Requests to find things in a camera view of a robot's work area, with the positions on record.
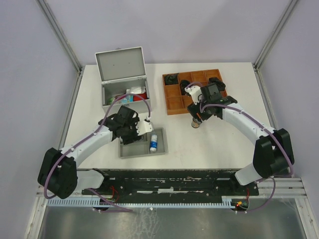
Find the white blue bottle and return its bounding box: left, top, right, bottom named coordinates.
left=150, top=133, right=158, bottom=152

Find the brown bottle orange cap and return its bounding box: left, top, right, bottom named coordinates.
left=191, top=119, right=201, bottom=128

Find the grey metal box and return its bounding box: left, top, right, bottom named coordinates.
left=95, top=47, right=151, bottom=114

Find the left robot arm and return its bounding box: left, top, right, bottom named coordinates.
left=37, top=106, right=142, bottom=199

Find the blue cotton swab packet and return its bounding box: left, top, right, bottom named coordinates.
left=117, top=95, right=134, bottom=104

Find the rolled tie dark dotted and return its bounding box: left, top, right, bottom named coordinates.
left=209, top=77, right=226, bottom=92

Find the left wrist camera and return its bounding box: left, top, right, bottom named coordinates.
left=136, top=120, right=154, bottom=136

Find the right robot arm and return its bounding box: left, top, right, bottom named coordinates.
left=184, top=83, right=295, bottom=195

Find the grey plastic insert tray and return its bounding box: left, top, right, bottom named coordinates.
left=119, top=127, right=168, bottom=159

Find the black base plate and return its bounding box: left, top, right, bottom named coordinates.
left=96, top=169, right=259, bottom=203

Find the small green packet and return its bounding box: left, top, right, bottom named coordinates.
left=107, top=97, right=116, bottom=105

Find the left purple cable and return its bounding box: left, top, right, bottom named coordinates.
left=43, top=93, right=153, bottom=214

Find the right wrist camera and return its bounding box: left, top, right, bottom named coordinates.
left=185, top=85, right=202, bottom=105

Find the rolled tie green pattern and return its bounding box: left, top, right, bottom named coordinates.
left=164, top=74, right=178, bottom=86

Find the white slotted cable duct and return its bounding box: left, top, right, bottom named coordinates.
left=47, top=196, right=236, bottom=208

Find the white gauze packet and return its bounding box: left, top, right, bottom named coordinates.
left=126, top=86, right=146, bottom=95

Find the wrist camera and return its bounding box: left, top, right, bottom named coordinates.
left=136, top=120, right=154, bottom=136
left=185, top=85, right=202, bottom=105

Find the wooden compartment tray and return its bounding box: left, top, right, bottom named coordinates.
left=162, top=69, right=222, bottom=116

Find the red first aid pouch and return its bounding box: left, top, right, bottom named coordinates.
left=133, top=92, right=148, bottom=102

